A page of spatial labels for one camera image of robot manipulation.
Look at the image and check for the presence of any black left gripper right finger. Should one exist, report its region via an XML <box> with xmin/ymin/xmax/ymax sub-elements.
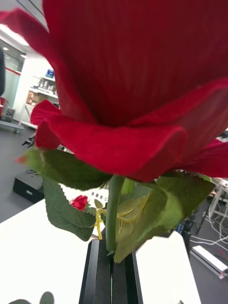
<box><xmin>111</xmin><ymin>251</ymin><xmax>144</xmax><ymax>304</ymax></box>

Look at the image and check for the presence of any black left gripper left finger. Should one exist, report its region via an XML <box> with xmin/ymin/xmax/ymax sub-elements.
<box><xmin>78</xmin><ymin>239</ymin><xmax>112</xmax><ymax>304</ymax></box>

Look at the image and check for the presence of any red artificial rose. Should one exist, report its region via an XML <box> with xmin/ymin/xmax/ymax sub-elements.
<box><xmin>0</xmin><ymin>0</ymin><xmax>228</xmax><ymax>264</ymax></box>
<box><xmin>70</xmin><ymin>194</ymin><xmax>90</xmax><ymax>212</ymax></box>

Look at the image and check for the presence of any loose green leaf twig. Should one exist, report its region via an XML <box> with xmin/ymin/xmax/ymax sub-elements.
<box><xmin>9</xmin><ymin>291</ymin><xmax>56</xmax><ymax>304</ymax></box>

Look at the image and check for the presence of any long white floor strip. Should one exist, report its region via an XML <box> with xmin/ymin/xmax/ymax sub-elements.
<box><xmin>190</xmin><ymin>245</ymin><xmax>228</xmax><ymax>279</ymax></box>

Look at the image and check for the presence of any flat black box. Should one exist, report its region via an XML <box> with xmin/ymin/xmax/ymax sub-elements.
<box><xmin>12</xmin><ymin>171</ymin><xmax>45</xmax><ymax>204</ymax></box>

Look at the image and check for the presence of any white shelf with goods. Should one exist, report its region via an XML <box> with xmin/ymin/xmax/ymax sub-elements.
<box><xmin>22</xmin><ymin>68</ymin><xmax>59</xmax><ymax>129</ymax></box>

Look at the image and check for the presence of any white desk frame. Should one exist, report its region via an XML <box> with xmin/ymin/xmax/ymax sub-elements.
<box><xmin>209</xmin><ymin>178</ymin><xmax>228</xmax><ymax>219</ymax></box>

